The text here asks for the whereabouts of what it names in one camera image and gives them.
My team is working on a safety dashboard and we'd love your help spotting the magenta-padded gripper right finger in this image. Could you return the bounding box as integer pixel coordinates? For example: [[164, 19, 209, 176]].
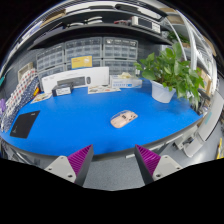
[[133, 143, 184, 186]]

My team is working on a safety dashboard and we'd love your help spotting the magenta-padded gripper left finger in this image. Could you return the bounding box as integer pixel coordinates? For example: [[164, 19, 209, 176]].
[[43, 143, 95, 187]]

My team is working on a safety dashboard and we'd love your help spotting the pink computer mouse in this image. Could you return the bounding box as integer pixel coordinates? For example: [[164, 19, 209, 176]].
[[110, 109, 139, 129]]

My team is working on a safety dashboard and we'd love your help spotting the black mouse pad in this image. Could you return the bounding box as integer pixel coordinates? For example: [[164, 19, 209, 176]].
[[9, 110, 41, 139]]

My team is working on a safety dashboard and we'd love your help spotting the white chair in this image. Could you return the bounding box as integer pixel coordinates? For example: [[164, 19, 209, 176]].
[[173, 89, 224, 159]]

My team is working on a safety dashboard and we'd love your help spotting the colourful sticker sheet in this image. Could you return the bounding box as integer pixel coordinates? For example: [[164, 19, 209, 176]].
[[30, 92, 53, 105], [87, 84, 122, 95]]

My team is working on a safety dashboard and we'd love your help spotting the small black box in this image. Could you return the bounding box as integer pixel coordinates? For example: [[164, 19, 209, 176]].
[[51, 83, 74, 98]]

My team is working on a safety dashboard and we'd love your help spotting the checkered patterned cloth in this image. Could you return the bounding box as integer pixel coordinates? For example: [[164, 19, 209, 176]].
[[0, 68, 41, 133]]

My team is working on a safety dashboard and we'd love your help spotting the white and blue box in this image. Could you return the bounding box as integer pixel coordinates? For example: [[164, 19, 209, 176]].
[[109, 73, 143, 89]]

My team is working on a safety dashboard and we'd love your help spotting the green plant in white pot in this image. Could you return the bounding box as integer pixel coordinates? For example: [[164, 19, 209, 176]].
[[134, 41, 206, 111]]

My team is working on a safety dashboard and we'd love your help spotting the long white keyboard box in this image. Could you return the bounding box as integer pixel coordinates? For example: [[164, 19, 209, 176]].
[[41, 66, 110, 94]]

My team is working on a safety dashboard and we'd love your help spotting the beige woven basket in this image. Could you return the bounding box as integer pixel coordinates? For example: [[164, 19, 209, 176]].
[[17, 61, 35, 83]]

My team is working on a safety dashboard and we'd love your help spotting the yellow box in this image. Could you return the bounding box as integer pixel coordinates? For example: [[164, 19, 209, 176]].
[[70, 55, 93, 70]]

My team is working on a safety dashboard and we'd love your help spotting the dark shelf unit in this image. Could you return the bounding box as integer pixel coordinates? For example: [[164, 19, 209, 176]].
[[6, 0, 188, 51]]

